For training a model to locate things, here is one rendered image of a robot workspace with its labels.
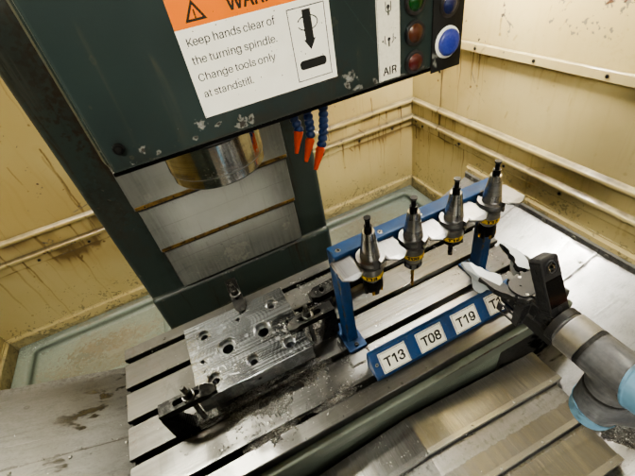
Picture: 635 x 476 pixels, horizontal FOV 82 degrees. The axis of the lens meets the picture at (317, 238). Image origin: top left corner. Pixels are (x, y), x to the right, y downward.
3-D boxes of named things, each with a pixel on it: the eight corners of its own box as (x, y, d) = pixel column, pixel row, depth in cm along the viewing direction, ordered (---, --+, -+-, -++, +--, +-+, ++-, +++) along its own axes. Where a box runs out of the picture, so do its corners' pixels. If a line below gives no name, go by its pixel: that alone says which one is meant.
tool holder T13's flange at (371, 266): (376, 249, 83) (376, 242, 81) (390, 266, 78) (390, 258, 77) (351, 260, 82) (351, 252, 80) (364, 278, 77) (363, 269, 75)
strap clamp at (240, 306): (256, 329, 109) (242, 296, 99) (246, 333, 108) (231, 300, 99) (244, 299, 119) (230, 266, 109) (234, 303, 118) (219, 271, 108)
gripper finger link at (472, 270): (453, 285, 80) (496, 305, 75) (455, 267, 76) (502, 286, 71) (458, 277, 81) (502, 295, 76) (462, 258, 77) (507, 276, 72)
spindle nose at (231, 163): (253, 135, 71) (234, 70, 63) (277, 170, 59) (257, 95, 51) (171, 161, 68) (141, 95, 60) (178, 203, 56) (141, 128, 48)
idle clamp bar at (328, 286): (387, 274, 116) (386, 260, 112) (317, 314, 109) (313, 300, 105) (377, 265, 120) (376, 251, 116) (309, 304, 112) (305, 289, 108)
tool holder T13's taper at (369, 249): (374, 246, 80) (372, 221, 76) (385, 257, 77) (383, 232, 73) (355, 252, 79) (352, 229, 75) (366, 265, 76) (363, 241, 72)
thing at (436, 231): (454, 235, 81) (454, 232, 81) (434, 245, 80) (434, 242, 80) (433, 219, 86) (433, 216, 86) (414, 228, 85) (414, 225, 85)
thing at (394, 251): (412, 255, 79) (412, 252, 78) (390, 264, 77) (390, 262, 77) (393, 237, 84) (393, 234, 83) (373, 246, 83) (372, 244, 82)
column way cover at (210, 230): (306, 237, 137) (274, 101, 104) (181, 291, 126) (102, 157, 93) (301, 230, 141) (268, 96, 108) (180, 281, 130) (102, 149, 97)
